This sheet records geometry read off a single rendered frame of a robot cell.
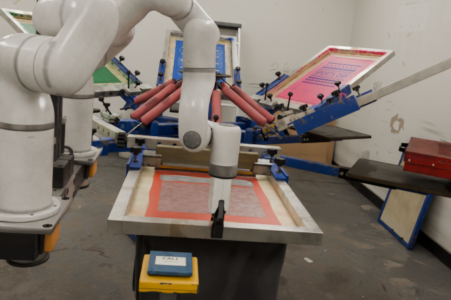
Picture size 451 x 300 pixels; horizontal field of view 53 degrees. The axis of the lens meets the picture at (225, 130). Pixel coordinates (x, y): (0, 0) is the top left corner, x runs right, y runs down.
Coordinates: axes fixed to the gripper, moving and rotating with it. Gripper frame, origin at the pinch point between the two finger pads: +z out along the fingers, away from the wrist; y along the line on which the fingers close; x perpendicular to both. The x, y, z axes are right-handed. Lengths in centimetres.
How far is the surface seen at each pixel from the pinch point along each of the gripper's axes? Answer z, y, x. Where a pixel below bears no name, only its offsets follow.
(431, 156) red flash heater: -13, -62, 95
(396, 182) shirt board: 3, -71, 86
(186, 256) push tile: 0.9, 16.5, -8.2
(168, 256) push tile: 0.9, 17.1, -12.5
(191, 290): 4.2, 25.6, -6.8
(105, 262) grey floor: 98, -167, -52
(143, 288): 4.5, 25.6, -17.0
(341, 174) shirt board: 8, -99, 71
